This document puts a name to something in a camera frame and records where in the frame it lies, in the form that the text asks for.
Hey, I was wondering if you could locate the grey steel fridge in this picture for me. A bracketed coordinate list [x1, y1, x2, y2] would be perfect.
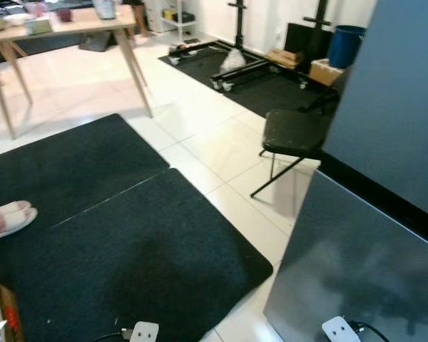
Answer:
[263, 0, 428, 342]

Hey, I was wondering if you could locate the small open cardboard box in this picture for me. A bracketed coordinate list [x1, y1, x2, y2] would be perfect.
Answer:
[308, 59, 343, 88]

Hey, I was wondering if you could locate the black chair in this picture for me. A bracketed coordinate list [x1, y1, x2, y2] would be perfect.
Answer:
[250, 108, 337, 199]

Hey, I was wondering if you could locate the blue bin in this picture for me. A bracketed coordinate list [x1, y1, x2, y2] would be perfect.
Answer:
[327, 25, 367, 70]

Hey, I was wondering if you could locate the black floor mat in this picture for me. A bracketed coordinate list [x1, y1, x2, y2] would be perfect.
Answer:
[0, 168, 274, 342]
[158, 39, 343, 118]
[0, 113, 170, 230]

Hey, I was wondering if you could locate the black panel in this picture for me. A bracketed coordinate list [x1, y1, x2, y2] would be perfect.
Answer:
[284, 21, 334, 65]

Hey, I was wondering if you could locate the flat wooden box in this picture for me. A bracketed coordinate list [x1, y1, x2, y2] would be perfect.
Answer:
[266, 48, 302, 70]

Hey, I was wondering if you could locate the white plastic bag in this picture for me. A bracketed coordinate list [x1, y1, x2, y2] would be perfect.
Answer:
[220, 48, 248, 74]

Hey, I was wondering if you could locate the black wheeled rack stand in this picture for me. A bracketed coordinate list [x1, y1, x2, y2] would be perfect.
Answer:
[168, 0, 343, 92]

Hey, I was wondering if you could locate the white shelf unit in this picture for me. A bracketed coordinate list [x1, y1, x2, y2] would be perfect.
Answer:
[146, 0, 198, 43]

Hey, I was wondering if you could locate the person in dark shorts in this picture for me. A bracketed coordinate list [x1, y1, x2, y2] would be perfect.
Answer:
[121, 0, 148, 36]

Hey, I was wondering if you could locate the black bag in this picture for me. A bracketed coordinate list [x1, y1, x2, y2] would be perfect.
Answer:
[78, 32, 118, 53]

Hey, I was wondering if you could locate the white container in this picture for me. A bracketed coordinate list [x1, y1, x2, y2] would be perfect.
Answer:
[93, 0, 118, 20]

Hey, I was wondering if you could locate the wooden table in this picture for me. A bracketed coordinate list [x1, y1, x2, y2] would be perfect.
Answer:
[0, 6, 154, 140]

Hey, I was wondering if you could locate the pale green box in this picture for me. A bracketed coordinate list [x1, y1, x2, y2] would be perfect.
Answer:
[25, 18, 54, 35]

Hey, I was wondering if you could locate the pink cup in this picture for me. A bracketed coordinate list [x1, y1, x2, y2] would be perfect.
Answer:
[25, 2, 47, 19]

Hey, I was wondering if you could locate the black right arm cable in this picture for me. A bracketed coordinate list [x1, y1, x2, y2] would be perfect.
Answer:
[350, 321, 392, 342]

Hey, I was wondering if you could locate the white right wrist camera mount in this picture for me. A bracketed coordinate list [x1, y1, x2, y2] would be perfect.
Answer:
[321, 316, 362, 342]

